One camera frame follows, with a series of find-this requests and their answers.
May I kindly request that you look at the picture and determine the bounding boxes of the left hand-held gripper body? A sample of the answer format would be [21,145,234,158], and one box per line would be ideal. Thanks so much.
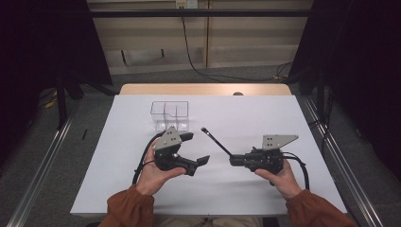
[153,126,199,176]

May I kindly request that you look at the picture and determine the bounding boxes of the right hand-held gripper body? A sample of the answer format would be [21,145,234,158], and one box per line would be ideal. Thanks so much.
[244,134,299,175]

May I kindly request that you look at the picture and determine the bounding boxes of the clear acrylic organizer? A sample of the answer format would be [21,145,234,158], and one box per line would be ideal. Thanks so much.
[149,100,190,133]

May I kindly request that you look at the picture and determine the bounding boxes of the black pen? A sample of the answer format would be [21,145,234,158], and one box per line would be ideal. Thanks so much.
[200,127,234,157]

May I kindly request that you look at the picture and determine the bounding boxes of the person's right hand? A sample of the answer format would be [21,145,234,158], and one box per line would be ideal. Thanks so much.
[254,159,304,201]

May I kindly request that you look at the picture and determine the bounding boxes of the person's left hand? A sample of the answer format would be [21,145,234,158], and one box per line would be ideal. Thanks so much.
[135,138,187,197]

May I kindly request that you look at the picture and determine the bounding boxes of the white table sheet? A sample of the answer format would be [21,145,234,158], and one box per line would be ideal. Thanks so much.
[69,94,348,218]

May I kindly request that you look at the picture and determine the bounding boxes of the black metal stand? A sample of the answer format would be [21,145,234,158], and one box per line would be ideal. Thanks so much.
[55,72,69,131]

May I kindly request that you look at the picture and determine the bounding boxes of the black metal crossbar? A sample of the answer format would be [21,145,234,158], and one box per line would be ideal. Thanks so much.
[89,9,313,18]

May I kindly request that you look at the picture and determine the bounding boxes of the black curtain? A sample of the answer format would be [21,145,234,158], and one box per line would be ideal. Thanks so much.
[289,0,401,181]
[0,0,113,165]

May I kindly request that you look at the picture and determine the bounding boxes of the right hand-held gripper cable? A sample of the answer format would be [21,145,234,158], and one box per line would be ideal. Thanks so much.
[282,151,311,192]

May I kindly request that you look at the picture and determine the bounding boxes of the hand-held gripper cable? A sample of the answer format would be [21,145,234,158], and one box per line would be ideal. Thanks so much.
[131,131,165,185]
[282,151,311,192]

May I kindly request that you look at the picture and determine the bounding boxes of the left hand-held gripper cable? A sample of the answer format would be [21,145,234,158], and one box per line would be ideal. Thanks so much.
[131,131,165,185]

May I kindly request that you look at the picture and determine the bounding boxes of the black floor cables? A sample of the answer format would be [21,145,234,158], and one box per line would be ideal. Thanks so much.
[310,91,335,155]

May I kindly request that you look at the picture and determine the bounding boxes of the aluminium floor rail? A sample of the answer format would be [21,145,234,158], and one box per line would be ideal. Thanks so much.
[6,103,79,227]
[301,96,386,227]

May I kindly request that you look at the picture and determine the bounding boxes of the black wall cable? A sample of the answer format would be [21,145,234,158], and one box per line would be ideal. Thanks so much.
[180,6,294,83]

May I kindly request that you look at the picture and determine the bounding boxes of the yellow floor cable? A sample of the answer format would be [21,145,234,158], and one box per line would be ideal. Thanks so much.
[44,91,60,110]

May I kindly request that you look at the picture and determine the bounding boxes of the white wall outlet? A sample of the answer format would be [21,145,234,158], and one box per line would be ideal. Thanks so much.
[175,0,199,9]

